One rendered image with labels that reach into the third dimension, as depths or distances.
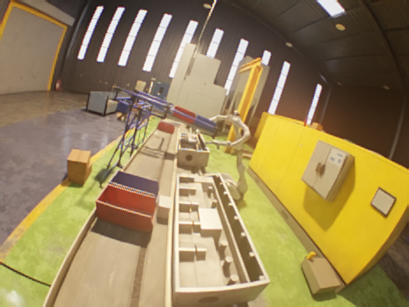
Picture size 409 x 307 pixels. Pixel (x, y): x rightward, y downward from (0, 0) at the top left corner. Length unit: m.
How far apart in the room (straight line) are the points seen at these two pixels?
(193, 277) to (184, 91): 8.05
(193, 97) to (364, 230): 7.97
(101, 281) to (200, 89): 8.19
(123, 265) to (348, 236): 2.58
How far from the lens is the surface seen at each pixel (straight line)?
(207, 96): 8.42
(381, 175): 2.60
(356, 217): 2.67
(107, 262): 0.88
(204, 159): 1.97
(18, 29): 11.52
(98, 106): 7.07
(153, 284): 0.84
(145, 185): 1.25
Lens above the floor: 1.51
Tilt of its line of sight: 16 degrees down
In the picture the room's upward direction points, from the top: 19 degrees clockwise
